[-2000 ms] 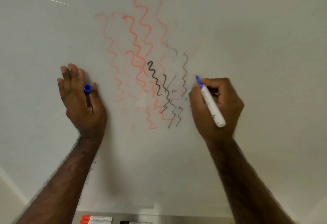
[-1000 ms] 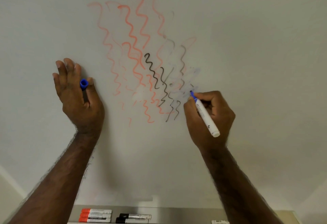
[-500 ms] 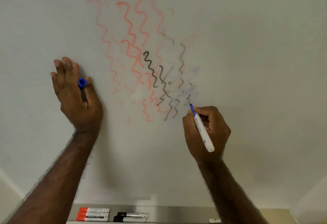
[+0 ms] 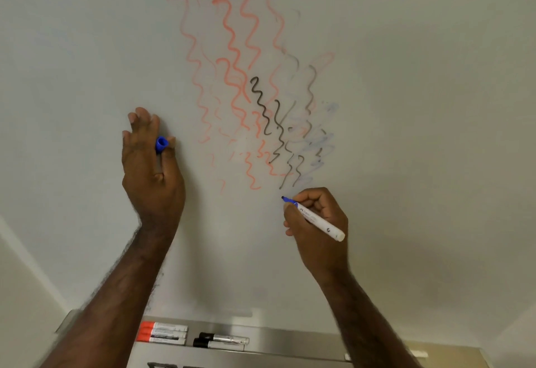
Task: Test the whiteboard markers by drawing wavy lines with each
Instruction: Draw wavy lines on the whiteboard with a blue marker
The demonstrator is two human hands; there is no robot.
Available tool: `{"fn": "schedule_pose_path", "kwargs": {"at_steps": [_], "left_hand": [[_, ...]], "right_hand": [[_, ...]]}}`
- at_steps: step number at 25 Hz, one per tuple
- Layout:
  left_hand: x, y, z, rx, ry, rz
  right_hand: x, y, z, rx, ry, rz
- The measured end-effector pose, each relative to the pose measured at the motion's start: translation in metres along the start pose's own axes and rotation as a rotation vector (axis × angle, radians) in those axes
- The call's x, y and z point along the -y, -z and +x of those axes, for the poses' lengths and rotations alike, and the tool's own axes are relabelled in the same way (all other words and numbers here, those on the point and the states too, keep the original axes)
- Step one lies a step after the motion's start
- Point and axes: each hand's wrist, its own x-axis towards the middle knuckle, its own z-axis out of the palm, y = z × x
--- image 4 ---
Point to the person's right hand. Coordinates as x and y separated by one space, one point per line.
322 250

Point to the metal marker tray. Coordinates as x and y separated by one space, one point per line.
293 342

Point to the green whiteboard marker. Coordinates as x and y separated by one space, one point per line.
418 354

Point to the white whiteboard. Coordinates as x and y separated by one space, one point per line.
418 129

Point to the red whiteboard marker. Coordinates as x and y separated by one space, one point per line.
148 325
143 338
145 331

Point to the blue marker cap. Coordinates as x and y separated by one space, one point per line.
161 144

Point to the person's left forearm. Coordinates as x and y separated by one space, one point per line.
109 305

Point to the person's right forearm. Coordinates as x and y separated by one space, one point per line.
368 330

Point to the black wall outlet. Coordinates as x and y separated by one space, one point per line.
167 365

